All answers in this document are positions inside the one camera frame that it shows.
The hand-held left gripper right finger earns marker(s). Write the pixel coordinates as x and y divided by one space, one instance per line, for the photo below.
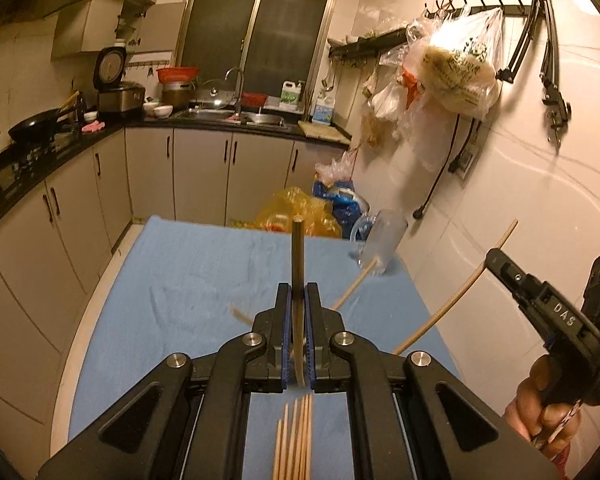
308 355

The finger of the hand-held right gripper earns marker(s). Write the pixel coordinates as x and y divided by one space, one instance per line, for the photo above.
555 310

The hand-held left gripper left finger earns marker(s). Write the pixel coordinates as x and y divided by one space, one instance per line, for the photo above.
286 345

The pale single chopstick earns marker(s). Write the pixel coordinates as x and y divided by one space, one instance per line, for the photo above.
355 285

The dark wooden chopstick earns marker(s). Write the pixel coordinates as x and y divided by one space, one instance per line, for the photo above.
297 260

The bundle of wooden chopsticks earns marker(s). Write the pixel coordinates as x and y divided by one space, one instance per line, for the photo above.
292 450

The light wooden chopstick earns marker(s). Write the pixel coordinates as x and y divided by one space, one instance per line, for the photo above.
445 312

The person's right hand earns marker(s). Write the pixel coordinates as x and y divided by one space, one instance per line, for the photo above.
527 410

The blue tablecloth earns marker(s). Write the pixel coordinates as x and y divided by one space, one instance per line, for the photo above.
180 285

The yellow plastic bag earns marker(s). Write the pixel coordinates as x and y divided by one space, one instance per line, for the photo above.
300 205

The clear glass cup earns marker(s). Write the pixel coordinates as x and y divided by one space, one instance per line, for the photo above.
387 235

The blue plastic bag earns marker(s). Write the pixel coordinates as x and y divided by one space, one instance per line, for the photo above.
345 207

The crumpled white plastic bag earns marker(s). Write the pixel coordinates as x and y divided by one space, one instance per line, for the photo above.
332 167

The beige lower kitchen cabinets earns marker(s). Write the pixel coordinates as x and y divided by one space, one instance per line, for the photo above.
200 175

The wooden cutting board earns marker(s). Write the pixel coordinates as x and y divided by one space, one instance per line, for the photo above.
325 131

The clear hanging plastic bag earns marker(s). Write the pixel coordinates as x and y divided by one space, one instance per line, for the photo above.
420 130

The bag with brown contents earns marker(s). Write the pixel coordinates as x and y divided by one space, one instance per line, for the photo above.
377 130

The blue label detergent bottle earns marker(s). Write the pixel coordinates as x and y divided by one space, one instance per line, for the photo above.
324 110

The steel sink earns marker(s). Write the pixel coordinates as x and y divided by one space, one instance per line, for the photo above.
205 115

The small red basket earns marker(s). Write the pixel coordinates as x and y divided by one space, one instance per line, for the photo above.
253 100

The green label detergent jug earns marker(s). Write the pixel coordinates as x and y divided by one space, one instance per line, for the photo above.
291 96

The large printed plastic bag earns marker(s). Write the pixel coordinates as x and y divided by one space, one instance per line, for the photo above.
460 70

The metal faucet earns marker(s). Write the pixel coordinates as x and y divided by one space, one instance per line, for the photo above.
240 90

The glass pot lid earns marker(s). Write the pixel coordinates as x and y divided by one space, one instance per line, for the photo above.
215 95

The hanging metal ladle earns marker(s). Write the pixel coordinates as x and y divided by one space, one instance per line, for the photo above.
328 85

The small white hanging bag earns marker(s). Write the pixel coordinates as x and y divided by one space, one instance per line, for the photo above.
387 100

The white bowls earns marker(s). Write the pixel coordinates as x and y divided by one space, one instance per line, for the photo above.
160 110

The brown cooking pot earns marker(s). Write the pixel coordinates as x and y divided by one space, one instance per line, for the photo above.
177 95

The red basin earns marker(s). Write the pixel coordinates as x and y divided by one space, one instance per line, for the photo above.
177 75

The pink glove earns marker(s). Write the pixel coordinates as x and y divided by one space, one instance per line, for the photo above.
92 127

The rice cooker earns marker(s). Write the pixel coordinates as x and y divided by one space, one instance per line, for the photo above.
120 100

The sliding kitchen window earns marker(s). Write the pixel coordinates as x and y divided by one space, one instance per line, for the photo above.
280 35

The wooden spatula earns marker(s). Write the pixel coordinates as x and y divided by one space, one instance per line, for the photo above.
70 100

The black wok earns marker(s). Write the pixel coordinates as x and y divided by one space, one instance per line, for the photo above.
32 127

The wall socket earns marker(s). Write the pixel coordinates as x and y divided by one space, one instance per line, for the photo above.
467 160

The black wall hook rail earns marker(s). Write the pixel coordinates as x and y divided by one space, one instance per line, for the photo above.
510 9

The black wall shelf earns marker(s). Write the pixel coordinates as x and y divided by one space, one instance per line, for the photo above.
365 42

